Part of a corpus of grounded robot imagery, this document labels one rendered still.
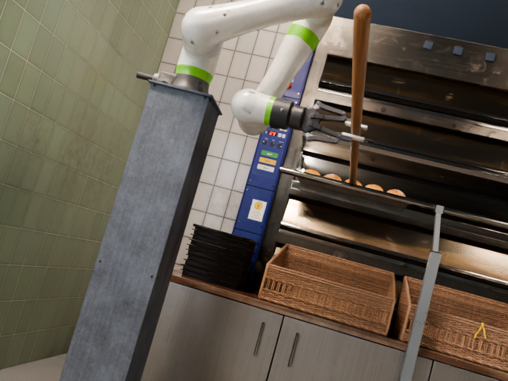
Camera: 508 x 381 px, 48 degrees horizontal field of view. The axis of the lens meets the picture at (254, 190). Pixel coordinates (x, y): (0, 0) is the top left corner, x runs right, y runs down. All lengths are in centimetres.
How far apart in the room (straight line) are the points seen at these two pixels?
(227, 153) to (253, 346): 111
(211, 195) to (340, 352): 113
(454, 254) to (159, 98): 170
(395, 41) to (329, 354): 167
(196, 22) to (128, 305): 89
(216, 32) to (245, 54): 139
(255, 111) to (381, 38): 151
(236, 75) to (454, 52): 114
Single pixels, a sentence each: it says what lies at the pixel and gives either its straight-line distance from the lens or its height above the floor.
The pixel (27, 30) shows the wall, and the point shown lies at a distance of 224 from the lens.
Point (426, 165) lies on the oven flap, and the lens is 283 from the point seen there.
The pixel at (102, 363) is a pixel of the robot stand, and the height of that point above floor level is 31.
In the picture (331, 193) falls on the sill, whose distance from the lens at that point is 293.
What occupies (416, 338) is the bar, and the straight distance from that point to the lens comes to 232.
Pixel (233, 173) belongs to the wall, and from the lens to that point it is 301.
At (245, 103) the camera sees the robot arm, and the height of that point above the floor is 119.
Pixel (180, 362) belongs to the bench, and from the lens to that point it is 247.
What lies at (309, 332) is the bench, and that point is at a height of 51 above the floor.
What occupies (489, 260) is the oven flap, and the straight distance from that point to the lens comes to 298.
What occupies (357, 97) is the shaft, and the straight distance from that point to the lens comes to 142.
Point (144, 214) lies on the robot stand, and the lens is 181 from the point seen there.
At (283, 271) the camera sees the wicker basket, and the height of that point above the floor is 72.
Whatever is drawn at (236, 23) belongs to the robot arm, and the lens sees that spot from 182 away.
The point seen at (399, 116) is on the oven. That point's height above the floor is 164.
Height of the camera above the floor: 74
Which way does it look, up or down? 7 degrees up
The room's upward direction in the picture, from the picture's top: 16 degrees clockwise
